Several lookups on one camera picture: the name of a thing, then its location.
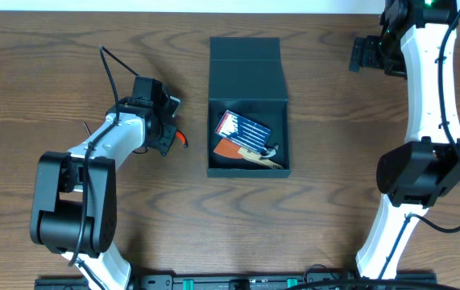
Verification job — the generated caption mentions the red handled cutting pliers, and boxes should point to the red handled cutting pliers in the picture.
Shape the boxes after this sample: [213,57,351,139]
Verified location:
[176,130,189,148]

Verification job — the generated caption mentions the blue screwdriver set case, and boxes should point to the blue screwdriver set case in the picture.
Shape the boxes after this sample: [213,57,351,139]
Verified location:
[215,110,271,155]

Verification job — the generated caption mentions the orange scraper wooden handle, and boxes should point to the orange scraper wooden handle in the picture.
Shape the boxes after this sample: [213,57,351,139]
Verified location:
[213,139,284,169]

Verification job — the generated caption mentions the steel claw hammer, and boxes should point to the steel claw hammer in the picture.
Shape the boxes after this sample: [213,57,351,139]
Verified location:
[260,143,280,159]

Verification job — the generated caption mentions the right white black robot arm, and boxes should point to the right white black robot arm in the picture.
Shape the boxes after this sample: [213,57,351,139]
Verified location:
[350,0,460,280]

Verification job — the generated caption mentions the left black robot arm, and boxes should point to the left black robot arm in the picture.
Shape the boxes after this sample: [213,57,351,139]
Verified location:
[29,77,180,289]

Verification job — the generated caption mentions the black yellow screwdriver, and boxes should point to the black yellow screwdriver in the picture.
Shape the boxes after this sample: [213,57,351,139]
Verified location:
[83,122,91,136]

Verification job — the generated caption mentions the dark green open box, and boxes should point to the dark green open box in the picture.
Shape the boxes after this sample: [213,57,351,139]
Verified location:
[207,37,292,178]

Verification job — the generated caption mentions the left black cable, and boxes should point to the left black cable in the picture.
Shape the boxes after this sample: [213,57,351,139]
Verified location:
[67,44,141,290]

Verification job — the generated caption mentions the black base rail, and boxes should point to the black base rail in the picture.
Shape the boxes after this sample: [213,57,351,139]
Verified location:
[34,271,437,290]

